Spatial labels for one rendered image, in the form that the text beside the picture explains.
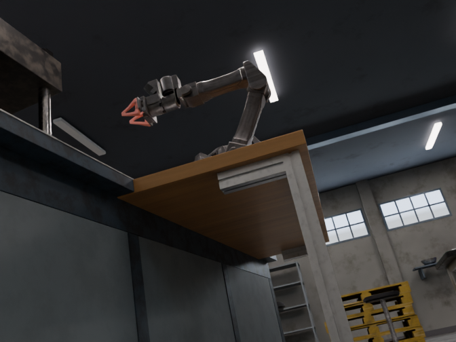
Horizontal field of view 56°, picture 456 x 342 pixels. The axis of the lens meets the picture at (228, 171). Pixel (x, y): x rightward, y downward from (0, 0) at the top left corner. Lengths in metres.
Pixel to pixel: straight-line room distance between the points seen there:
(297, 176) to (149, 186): 0.38
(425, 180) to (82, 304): 11.08
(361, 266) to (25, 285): 10.45
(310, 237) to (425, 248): 10.31
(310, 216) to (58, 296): 0.56
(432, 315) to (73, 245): 10.44
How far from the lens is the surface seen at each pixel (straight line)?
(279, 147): 1.06
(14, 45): 2.41
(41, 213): 0.93
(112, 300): 1.05
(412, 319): 6.28
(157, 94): 1.58
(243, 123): 1.43
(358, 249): 11.15
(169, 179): 1.11
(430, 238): 11.35
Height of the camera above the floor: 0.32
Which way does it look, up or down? 24 degrees up
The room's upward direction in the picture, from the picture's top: 12 degrees counter-clockwise
